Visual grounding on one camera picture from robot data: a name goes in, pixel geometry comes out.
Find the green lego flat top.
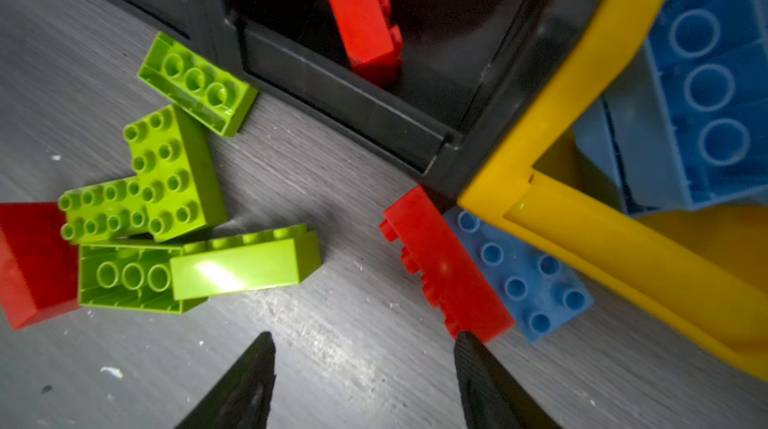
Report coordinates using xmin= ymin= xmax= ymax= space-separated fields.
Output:
xmin=137 ymin=33 xmax=259 ymax=138

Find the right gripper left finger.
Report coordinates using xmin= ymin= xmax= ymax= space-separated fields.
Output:
xmin=176 ymin=332 xmax=276 ymax=428

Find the green lego long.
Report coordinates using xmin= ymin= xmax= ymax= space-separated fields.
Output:
xmin=58 ymin=177 xmax=149 ymax=245

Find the red lego cluster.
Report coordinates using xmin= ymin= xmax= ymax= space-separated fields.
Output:
xmin=329 ymin=0 xmax=403 ymax=87

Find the green lego 2x4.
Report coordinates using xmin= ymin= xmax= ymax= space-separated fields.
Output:
xmin=123 ymin=104 xmax=229 ymax=242

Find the middle black bin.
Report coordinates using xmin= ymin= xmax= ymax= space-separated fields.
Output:
xmin=192 ymin=0 xmax=601 ymax=196

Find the yellow bin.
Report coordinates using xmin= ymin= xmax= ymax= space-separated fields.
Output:
xmin=458 ymin=0 xmax=767 ymax=379

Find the red lego small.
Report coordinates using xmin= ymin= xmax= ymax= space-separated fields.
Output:
xmin=1 ymin=202 xmax=79 ymax=330

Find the blue lego bottom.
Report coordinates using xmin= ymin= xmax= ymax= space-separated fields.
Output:
xmin=573 ymin=0 xmax=767 ymax=217

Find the red lego 2x4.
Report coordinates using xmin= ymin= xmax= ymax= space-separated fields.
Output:
xmin=379 ymin=186 xmax=515 ymax=343

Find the blue lego small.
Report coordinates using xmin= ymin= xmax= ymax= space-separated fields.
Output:
xmin=443 ymin=206 xmax=594 ymax=343

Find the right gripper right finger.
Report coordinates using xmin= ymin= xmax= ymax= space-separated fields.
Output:
xmin=454 ymin=331 xmax=560 ymax=429

